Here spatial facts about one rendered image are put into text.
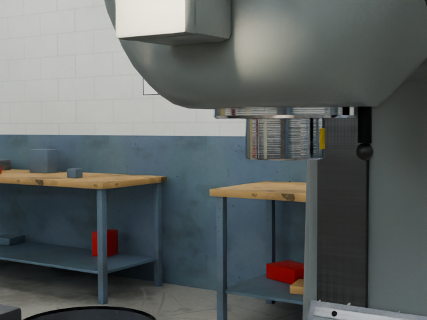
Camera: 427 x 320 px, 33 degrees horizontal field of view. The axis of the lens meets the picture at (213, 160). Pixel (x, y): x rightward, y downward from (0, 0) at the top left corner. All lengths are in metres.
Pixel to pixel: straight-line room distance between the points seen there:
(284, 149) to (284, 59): 0.08
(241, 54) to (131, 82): 5.64
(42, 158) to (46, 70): 0.89
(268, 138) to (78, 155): 5.97
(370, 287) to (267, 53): 0.52
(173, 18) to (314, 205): 0.55
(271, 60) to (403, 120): 0.46
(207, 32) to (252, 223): 5.02
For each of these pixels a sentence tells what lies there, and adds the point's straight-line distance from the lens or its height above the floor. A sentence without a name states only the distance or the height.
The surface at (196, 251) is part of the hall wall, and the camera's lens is 5.65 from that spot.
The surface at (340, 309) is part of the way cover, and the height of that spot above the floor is 1.09.
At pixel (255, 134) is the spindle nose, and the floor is 1.29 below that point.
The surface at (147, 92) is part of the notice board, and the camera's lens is 5.86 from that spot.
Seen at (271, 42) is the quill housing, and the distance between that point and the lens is 0.34.
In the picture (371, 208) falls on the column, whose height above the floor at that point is 1.21.
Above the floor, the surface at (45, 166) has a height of 0.94.
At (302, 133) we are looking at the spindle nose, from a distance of 0.41.
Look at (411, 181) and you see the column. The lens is 0.79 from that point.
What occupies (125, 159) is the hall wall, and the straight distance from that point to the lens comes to 6.00.
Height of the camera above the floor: 1.30
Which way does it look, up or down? 3 degrees down
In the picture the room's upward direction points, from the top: straight up
